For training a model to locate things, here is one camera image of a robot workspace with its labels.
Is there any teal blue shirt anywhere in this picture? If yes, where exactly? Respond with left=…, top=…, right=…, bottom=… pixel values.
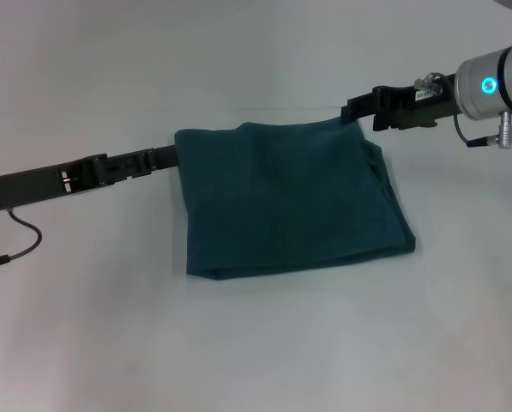
left=172, top=118, right=418, bottom=282

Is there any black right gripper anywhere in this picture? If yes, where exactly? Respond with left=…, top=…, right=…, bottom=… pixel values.
left=340, top=79, right=465, bottom=132

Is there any left arm dark cable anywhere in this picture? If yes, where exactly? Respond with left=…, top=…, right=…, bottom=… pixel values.
left=0, top=208, right=44, bottom=272

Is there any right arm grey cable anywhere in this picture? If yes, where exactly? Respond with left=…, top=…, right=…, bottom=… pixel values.
left=413, top=72, right=512, bottom=151

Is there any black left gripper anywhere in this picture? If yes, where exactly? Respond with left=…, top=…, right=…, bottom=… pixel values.
left=0, top=144, right=179, bottom=212

